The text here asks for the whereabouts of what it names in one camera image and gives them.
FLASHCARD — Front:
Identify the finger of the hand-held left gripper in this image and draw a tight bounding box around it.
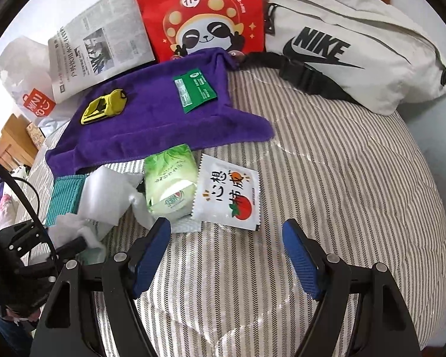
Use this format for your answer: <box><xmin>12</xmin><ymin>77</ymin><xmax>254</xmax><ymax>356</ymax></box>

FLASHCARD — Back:
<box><xmin>54</xmin><ymin>236</ymin><xmax>89</xmax><ymax>260</ymax></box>

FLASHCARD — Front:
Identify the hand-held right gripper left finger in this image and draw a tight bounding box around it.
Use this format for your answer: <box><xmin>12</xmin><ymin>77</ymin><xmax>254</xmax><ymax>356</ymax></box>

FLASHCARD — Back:
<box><xmin>30</xmin><ymin>216</ymin><xmax>172</xmax><ymax>357</ymax></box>

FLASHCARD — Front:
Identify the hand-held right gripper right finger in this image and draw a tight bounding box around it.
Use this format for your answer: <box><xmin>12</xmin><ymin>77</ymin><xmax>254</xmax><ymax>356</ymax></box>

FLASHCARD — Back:
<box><xmin>282</xmin><ymin>219</ymin><xmax>420</xmax><ymax>357</ymax></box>

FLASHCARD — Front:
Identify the teal cloth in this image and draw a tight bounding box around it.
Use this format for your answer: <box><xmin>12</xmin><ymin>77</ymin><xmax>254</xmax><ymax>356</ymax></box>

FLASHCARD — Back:
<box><xmin>45</xmin><ymin>176</ymin><xmax>88</xmax><ymax>227</ymax></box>

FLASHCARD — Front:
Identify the green tissue pack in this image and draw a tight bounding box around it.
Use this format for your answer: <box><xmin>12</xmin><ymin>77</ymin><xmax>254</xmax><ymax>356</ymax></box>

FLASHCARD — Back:
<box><xmin>144</xmin><ymin>144</ymin><xmax>198</xmax><ymax>221</ymax></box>

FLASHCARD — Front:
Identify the white snack packet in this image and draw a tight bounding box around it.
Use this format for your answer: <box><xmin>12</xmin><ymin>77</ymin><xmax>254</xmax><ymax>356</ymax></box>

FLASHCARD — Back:
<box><xmin>191</xmin><ymin>153</ymin><xmax>261</xmax><ymax>232</ymax></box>

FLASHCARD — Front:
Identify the purple towel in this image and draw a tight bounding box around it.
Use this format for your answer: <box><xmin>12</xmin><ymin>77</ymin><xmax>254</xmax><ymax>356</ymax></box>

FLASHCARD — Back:
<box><xmin>45</xmin><ymin>48</ymin><xmax>276</xmax><ymax>177</ymax></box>

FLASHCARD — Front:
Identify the wooden cabinet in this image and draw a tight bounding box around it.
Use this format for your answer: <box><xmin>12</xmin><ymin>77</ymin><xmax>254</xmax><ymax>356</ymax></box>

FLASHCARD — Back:
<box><xmin>0</xmin><ymin>113</ymin><xmax>47</xmax><ymax>170</ymax></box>

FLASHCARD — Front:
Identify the yellow black tool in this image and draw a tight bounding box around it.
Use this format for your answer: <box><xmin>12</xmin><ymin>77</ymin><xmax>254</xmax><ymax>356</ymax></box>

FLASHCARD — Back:
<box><xmin>81</xmin><ymin>89</ymin><xmax>128</xmax><ymax>124</ymax></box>

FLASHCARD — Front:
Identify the green flat packet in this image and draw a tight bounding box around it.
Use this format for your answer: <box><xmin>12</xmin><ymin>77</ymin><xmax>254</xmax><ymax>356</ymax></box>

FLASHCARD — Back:
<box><xmin>172</xmin><ymin>68</ymin><xmax>217</xmax><ymax>114</ymax></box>

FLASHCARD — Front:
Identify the white plastic shopping bag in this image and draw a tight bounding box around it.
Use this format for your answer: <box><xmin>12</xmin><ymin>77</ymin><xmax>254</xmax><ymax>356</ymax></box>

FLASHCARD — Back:
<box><xmin>0</xmin><ymin>35</ymin><xmax>86</xmax><ymax>127</ymax></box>

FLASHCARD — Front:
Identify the folded newspaper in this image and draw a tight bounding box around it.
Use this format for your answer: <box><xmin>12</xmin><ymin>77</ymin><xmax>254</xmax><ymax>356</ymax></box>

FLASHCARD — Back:
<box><xmin>48</xmin><ymin>0</ymin><xmax>157</xmax><ymax>104</ymax></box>

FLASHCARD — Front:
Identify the white waist bag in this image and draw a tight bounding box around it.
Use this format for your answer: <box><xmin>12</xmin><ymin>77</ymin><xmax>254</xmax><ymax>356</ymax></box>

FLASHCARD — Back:
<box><xmin>241</xmin><ymin>0</ymin><xmax>446</xmax><ymax>116</ymax></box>

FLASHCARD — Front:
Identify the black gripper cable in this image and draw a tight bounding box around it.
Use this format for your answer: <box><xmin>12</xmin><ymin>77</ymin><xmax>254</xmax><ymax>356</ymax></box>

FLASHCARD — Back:
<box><xmin>0</xmin><ymin>152</ymin><xmax>58</xmax><ymax>264</ymax></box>

